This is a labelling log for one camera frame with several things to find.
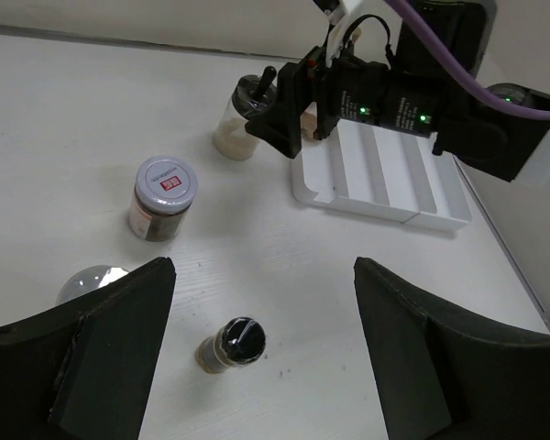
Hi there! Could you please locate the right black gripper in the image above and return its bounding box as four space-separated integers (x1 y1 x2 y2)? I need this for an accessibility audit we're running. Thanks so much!
245 49 445 159

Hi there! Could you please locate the pink lid spice jar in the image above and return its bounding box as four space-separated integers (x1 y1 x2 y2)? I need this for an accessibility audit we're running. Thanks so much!
301 111 318 141

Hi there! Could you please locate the white divided tray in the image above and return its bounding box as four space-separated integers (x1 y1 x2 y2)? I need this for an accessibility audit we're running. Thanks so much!
291 121 472 232

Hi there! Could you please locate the black grinder cap jar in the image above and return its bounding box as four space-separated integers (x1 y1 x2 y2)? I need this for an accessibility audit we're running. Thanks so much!
213 66 277 161

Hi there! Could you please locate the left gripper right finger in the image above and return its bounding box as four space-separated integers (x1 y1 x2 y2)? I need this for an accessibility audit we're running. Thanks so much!
354 258 550 439

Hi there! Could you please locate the blue label white bottle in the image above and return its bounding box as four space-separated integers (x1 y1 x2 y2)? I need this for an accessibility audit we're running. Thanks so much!
56 265 128 305

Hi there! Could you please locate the white lid spice jar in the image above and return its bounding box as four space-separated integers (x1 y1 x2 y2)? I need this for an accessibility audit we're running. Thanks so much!
128 156 199 242

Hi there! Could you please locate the small black cap jar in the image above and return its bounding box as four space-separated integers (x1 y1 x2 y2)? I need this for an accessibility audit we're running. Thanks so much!
195 316 267 374

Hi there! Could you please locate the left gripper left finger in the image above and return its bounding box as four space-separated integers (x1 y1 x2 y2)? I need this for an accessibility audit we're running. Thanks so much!
0 258 176 439

